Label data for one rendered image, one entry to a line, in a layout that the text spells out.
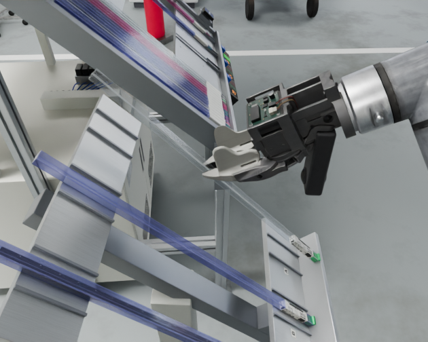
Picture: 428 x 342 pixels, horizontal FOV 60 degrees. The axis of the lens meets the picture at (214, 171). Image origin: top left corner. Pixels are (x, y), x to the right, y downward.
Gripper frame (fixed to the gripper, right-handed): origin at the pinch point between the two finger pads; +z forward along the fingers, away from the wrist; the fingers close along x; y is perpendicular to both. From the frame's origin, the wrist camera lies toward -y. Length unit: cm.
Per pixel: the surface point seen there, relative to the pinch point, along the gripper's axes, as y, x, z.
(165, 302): -8.8, 13.8, 12.4
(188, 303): -10.5, 13.9, 9.4
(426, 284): -125, -38, -26
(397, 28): -158, -287, -85
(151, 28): -46, -247, 92
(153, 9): -35, -247, 82
